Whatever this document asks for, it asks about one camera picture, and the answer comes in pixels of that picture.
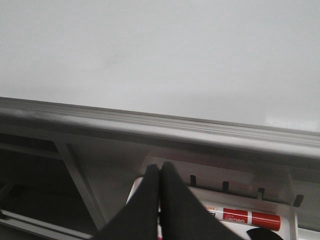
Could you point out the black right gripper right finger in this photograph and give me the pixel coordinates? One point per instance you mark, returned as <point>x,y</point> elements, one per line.
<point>182,216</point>

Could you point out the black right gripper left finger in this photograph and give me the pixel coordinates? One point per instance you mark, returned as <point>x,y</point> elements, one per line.
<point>138,219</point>

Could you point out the red whiteboard marker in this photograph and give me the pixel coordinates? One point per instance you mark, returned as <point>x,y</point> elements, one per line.
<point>245,217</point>

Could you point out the white whiteboard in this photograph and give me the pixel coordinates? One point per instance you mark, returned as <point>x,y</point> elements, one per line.
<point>253,62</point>

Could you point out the black tray hook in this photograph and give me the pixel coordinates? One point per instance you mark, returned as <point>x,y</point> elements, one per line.
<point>225,187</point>
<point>298,200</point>
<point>193,180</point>

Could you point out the white marker tray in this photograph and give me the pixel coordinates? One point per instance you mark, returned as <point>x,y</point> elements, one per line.
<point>210,195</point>

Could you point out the black round object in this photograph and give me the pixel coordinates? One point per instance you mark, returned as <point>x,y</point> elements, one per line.
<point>262,234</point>

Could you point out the grey whiteboard frame rail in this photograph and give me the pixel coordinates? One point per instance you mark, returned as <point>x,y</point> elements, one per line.
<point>86,119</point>

